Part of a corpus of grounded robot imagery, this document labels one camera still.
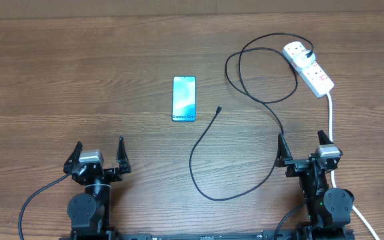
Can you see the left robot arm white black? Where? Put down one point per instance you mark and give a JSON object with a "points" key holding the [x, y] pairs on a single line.
{"points": [[90, 211]]}

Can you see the white charger plug adapter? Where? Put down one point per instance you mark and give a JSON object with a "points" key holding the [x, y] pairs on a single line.
{"points": [[303, 59]]}

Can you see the Galaxy S24+ smartphone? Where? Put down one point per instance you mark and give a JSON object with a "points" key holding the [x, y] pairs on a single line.
{"points": [[184, 99]]}

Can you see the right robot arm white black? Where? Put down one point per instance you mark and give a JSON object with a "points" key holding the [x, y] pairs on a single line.
{"points": [[329, 208]]}

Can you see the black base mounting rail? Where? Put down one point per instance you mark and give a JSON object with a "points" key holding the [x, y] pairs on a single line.
{"points": [[264, 235]]}

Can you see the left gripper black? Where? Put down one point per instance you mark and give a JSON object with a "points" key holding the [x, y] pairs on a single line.
{"points": [[114, 175]]}

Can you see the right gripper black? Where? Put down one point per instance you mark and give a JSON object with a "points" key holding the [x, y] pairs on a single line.
{"points": [[296, 165]]}

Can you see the white power strip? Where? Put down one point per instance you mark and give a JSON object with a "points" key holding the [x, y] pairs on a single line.
{"points": [[314, 76]]}

